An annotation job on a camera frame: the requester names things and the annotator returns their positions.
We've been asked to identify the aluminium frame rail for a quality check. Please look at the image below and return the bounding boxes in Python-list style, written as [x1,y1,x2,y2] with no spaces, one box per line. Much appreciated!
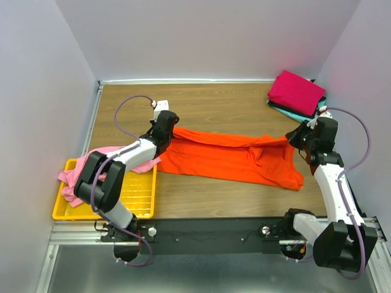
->
[49,217,386,245]

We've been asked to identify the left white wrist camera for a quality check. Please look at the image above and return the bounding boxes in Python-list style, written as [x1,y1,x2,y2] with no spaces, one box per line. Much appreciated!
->
[150,100,169,120]

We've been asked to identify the orange t shirt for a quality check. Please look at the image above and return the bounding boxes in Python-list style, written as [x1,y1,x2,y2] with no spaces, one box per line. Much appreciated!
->
[157,127,304,190]

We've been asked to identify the folded magenta t shirt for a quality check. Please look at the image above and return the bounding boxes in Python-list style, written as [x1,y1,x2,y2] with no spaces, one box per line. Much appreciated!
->
[268,70,326,118]

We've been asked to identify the folded teal t shirt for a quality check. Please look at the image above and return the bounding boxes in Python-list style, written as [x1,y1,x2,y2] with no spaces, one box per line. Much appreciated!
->
[266,99,327,125]

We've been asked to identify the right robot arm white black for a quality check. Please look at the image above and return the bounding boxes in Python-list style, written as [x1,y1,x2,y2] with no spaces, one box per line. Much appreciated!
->
[280,116,378,280]

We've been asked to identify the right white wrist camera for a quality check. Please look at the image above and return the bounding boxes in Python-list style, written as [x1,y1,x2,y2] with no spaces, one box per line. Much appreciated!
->
[307,106,333,129]

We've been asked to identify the pink t shirt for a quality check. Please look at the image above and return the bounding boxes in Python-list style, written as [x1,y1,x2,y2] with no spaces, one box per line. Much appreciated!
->
[57,145,162,209]

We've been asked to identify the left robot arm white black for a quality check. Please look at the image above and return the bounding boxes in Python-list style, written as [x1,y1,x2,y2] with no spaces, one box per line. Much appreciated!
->
[74,110,179,241]

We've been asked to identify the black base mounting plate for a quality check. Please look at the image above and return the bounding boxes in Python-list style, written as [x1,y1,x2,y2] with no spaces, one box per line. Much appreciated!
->
[99,217,313,262]

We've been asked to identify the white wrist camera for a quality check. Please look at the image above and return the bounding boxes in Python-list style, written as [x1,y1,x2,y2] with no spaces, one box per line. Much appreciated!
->
[307,106,333,129]
[150,100,169,120]

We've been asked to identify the yellow plastic tray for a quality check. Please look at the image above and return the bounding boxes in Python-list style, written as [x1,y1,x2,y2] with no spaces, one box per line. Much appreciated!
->
[52,167,157,221]

